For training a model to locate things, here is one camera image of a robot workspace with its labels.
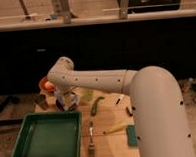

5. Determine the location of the green sponge block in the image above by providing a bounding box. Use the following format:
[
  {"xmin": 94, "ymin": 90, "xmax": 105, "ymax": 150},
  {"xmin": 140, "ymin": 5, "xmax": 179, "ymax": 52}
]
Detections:
[{"xmin": 126, "ymin": 125, "xmax": 138, "ymax": 147}]

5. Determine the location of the orange bowl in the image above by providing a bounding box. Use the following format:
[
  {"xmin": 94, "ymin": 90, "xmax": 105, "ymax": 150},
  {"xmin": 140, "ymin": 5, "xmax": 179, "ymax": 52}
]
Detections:
[{"xmin": 39, "ymin": 76, "xmax": 56, "ymax": 92}]

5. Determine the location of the green plastic tray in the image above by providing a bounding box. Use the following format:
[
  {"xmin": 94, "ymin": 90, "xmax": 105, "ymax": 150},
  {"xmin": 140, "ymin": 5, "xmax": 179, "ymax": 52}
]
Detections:
[{"xmin": 11, "ymin": 111, "xmax": 82, "ymax": 157}]

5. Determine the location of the black tripod leg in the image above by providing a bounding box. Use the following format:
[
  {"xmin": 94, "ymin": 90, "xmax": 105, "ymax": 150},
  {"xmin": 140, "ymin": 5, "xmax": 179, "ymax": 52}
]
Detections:
[{"xmin": 0, "ymin": 95, "xmax": 23, "ymax": 126}]

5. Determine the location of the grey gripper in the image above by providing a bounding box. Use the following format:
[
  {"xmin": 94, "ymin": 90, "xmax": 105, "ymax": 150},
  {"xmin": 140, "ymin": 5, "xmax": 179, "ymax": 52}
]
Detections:
[{"xmin": 54, "ymin": 90, "xmax": 79, "ymax": 112}]

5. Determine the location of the pale green cup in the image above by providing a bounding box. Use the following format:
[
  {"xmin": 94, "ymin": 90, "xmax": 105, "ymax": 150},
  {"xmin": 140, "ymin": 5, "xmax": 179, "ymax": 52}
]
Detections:
[{"xmin": 81, "ymin": 89, "xmax": 93, "ymax": 104}]

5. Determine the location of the yellow stick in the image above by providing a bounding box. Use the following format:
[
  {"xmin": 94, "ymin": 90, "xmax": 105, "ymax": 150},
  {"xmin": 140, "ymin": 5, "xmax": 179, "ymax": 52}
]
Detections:
[{"xmin": 103, "ymin": 125, "xmax": 126, "ymax": 135}]

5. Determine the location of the brown block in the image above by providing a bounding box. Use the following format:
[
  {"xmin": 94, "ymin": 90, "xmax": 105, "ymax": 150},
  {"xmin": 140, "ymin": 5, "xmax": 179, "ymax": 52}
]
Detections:
[{"xmin": 35, "ymin": 94, "xmax": 48, "ymax": 109}]

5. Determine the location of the small brown item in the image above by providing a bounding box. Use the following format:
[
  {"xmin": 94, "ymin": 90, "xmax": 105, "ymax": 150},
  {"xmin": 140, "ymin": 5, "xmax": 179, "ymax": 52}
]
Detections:
[{"xmin": 125, "ymin": 106, "xmax": 133, "ymax": 117}]

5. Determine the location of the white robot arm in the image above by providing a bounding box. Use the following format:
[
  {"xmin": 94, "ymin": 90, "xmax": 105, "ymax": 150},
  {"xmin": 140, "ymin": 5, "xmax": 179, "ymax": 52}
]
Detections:
[{"xmin": 47, "ymin": 57, "xmax": 195, "ymax": 157}]

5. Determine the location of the metal fork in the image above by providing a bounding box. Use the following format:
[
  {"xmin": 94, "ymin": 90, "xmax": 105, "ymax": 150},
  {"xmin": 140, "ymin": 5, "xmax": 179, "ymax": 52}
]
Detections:
[{"xmin": 88, "ymin": 121, "xmax": 95, "ymax": 156}]

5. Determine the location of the green pea pod toy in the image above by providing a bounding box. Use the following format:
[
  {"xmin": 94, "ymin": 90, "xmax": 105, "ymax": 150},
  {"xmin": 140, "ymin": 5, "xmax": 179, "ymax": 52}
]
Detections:
[{"xmin": 90, "ymin": 97, "xmax": 105, "ymax": 116}]

